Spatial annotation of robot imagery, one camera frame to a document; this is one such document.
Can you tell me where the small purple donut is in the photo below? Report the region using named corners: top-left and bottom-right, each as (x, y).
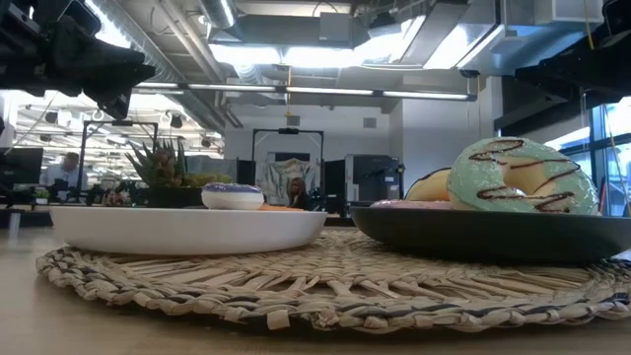
top-left (200, 181), bottom-right (265, 211)

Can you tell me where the black round plate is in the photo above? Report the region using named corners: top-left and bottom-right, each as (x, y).
top-left (349, 205), bottom-right (631, 265)

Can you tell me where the long ceiling light strip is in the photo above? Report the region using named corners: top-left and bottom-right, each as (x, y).
top-left (135, 82), bottom-right (478, 103)

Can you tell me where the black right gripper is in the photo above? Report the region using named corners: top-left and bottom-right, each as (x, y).
top-left (515, 0), bottom-right (631, 105)

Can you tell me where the light hanging jacket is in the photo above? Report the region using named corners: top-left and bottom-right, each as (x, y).
top-left (256, 157), bottom-right (321, 206)

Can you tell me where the round woven straw placemat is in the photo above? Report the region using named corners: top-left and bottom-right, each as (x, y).
top-left (35, 229), bottom-right (631, 334)

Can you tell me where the silver ceiling duct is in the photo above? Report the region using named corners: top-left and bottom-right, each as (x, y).
top-left (196, 0), bottom-right (239, 30)

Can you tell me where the black background rig frame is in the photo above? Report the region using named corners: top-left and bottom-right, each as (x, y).
top-left (251, 126), bottom-right (325, 165)
top-left (77, 119), bottom-right (160, 203)

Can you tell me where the white round plate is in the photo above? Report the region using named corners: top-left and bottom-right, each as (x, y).
top-left (48, 205), bottom-right (329, 256)

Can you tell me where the black monitor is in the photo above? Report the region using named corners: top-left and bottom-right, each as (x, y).
top-left (0, 146), bottom-right (44, 191)

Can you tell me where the chocolate donut with cream drizzle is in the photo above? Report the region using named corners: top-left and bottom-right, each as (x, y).
top-left (404, 167), bottom-right (453, 202)

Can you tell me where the green donut with chocolate drizzle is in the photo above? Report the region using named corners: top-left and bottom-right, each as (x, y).
top-left (446, 136), bottom-right (600, 216)

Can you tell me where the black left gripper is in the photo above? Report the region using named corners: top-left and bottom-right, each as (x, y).
top-left (0, 0), bottom-right (157, 119)

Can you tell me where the potted green succulent plant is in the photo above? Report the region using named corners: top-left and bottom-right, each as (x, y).
top-left (124, 137), bottom-right (233, 209)

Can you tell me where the black cabinet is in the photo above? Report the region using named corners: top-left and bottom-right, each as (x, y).
top-left (344, 153), bottom-right (404, 203)

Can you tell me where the person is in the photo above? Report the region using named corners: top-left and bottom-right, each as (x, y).
top-left (288, 177), bottom-right (308, 209)
top-left (38, 151), bottom-right (89, 191)

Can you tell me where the pink donut with chocolate drizzle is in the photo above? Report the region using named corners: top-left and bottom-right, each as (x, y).
top-left (369, 198), bottom-right (453, 211)

